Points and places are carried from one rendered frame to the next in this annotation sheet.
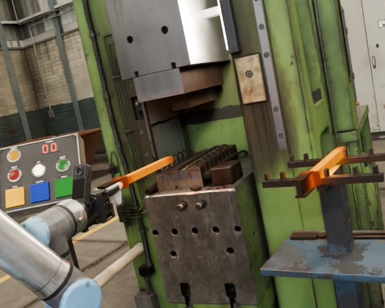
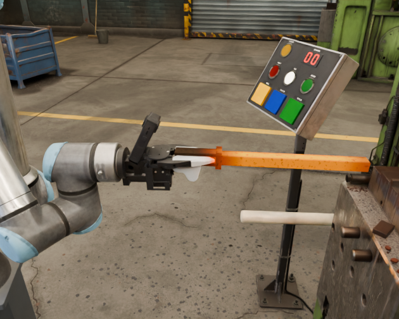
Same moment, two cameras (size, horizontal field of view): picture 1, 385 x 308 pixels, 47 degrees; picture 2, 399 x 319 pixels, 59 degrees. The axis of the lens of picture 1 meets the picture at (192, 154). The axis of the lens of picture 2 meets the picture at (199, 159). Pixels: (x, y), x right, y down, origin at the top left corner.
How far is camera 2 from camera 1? 108 cm
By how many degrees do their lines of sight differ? 66
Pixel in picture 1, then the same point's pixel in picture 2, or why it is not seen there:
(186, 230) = (348, 260)
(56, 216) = (73, 157)
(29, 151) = (297, 52)
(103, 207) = (151, 175)
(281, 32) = not seen: outside the picture
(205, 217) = (363, 273)
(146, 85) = not seen: outside the picture
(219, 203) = (380, 280)
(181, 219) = (349, 243)
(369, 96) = not seen: outside the picture
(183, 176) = (391, 198)
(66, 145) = (325, 64)
